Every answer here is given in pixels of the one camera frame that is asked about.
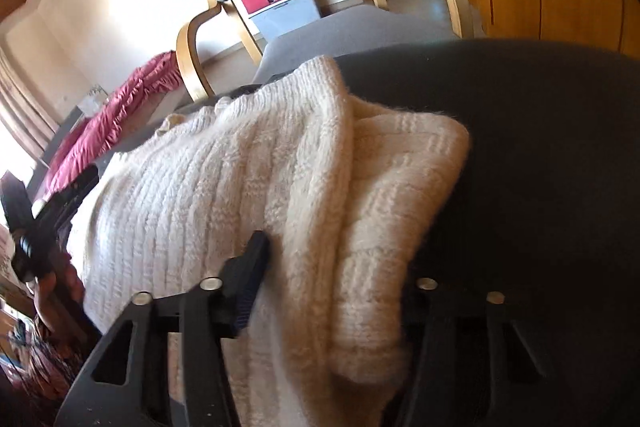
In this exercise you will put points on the black leather padded bench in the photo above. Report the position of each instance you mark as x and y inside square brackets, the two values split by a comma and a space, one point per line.
[525, 147]

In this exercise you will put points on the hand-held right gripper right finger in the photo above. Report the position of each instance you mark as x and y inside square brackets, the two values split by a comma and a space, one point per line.
[435, 307]

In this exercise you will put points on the red ruffled bedspread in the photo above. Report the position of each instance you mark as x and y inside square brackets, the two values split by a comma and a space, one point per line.
[120, 117]

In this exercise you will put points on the pink patterned curtain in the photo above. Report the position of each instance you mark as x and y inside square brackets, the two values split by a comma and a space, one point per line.
[22, 107]

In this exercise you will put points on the person's left forearm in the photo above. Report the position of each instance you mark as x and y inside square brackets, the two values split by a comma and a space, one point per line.
[55, 357]

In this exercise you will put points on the person's left hand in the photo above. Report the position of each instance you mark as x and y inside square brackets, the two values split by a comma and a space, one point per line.
[45, 299]

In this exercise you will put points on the white knit sweater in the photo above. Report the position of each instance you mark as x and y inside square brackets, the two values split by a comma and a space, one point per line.
[250, 157]

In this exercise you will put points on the grey plastic storage box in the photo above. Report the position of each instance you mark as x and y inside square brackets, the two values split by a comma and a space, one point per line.
[285, 17]

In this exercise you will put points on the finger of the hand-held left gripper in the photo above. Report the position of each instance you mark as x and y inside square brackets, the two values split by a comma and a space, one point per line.
[70, 192]

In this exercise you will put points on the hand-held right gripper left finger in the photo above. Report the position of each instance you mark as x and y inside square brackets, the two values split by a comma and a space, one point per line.
[247, 287]

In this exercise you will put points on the white bedside shelf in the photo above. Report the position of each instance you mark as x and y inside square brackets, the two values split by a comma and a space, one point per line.
[92, 102]

